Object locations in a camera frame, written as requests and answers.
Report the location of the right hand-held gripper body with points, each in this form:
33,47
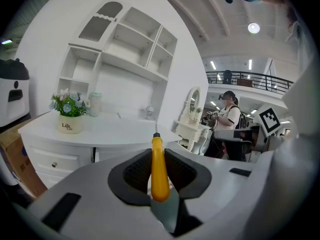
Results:
269,120

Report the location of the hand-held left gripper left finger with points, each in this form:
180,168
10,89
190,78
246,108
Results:
117,181

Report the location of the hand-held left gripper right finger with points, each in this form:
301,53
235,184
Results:
197,180

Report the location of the white drawer with brass knob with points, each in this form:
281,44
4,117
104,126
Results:
56,162

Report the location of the black balcony railing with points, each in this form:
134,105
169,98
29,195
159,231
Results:
250,80

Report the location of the white desk with drawers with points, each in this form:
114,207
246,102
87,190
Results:
112,131

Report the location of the white dressing table with mirror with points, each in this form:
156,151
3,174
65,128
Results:
193,124

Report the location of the small clear glass bottle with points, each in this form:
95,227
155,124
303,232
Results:
150,113

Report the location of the cream flower pot with flowers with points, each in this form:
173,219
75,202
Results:
70,119

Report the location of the glass jar with teal lid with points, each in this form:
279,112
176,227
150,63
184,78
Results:
95,105

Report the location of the round ceiling lamp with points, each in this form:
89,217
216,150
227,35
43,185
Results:
253,28

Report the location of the brown cardboard box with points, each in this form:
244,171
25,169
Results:
17,164

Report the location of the white hutch shelf cabinet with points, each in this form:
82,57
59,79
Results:
130,59

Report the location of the white and black machine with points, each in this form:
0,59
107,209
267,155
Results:
13,96

